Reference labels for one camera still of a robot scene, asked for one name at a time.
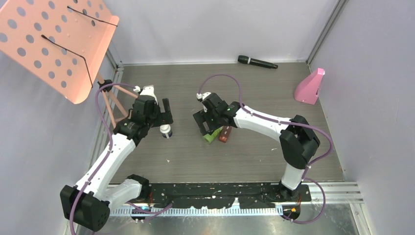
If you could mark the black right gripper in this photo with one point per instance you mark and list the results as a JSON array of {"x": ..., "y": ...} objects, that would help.
[{"x": 201, "y": 117}]

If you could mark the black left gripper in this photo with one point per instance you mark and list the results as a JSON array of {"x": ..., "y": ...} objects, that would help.
[{"x": 163, "y": 118}]

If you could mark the brown translucent pill container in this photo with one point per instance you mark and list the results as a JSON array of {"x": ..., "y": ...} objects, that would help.
[{"x": 225, "y": 134}]

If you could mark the green black pill bottle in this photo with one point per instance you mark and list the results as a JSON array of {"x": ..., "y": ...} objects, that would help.
[{"x": 209, "y": 138}]

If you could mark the white capped pill bottle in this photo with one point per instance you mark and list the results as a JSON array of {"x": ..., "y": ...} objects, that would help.
[{"x": 166, "y": 131}]

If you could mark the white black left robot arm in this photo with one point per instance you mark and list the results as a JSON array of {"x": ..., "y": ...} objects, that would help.
[{"x": 89, "y": 202}]

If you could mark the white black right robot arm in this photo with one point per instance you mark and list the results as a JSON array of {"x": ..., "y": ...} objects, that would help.
[{"x": 298, "y": 143}]

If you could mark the black microphone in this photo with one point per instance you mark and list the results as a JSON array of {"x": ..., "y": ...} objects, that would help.
[{"x": 255, "y": 62}]

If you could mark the pink wedge object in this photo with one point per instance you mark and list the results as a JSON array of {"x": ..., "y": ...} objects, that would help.
[{"x": 307, "y": 90}]

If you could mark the pink music stand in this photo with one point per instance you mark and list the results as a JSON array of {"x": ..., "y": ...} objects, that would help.
[{"x": 63, "y": 43}]

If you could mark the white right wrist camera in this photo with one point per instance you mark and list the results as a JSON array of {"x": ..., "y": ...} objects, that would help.
[{"x": 201, "y": 97}]

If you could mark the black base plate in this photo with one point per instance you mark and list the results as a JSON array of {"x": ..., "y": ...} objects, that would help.
[{"x": 224, "y": 195}]

